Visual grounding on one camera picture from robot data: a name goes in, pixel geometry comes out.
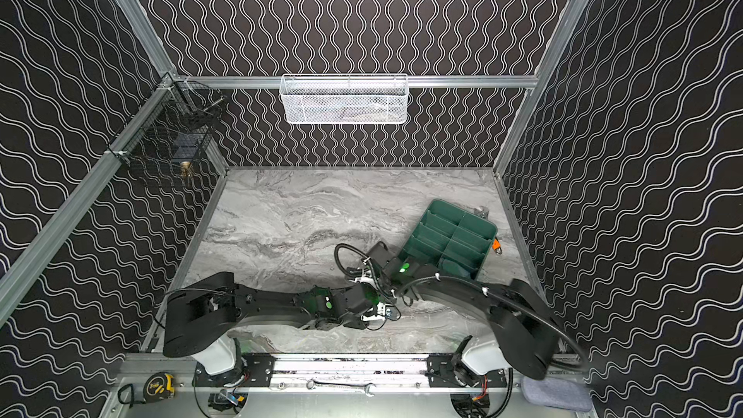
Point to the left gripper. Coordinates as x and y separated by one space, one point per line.
360 304

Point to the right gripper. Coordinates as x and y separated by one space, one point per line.
376 258

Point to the green divided plastic tray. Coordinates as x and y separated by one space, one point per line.
451 239

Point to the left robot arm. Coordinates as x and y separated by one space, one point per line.
199 317

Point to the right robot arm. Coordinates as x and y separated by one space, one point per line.
524 334

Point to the silver combination wrench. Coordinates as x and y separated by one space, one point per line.
366 389

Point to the grey cloth pad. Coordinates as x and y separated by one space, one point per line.
557 393

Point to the brass padlock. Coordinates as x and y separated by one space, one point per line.
186 170

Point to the yellow black tape measure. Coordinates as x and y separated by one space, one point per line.
159 387

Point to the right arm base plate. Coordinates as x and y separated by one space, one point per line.
442 371

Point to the aluminium front rail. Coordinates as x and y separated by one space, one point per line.
390 373

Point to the orange handled adjustable wrench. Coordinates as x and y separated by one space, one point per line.
483 213

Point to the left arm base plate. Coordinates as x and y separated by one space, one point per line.
252 370

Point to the white mesh wall basket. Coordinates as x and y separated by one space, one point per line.
345 99

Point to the black wire wall basket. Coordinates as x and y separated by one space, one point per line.
180 128

